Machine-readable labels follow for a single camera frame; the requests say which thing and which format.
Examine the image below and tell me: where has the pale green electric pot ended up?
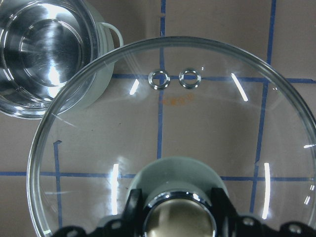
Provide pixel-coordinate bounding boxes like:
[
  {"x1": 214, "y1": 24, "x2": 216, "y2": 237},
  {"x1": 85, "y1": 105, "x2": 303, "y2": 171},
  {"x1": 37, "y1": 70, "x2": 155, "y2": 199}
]
[{"x1": 0, "y1": 0, "x2": 124, "y2": 119}]

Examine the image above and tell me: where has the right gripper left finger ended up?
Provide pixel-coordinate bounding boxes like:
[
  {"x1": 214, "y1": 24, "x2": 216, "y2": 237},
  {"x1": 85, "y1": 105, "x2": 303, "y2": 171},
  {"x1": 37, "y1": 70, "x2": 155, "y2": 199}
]
[{"x1": 53, "y1": 189, "x2": 144, "y2": 237}]

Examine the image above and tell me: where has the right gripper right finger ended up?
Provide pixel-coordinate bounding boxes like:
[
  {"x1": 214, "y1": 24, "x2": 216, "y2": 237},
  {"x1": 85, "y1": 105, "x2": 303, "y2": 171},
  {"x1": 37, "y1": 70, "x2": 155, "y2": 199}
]
[{"x1": 209, "y1": 188, "x2": 316, "y2": 237}]

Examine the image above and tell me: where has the glass pot lid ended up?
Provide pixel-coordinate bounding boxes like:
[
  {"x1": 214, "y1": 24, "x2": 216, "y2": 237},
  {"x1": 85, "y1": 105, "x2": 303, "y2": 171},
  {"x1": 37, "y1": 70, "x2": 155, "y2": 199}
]
[{"x1": 27, "y1": 37, "x2": 316, "y2": 237}]

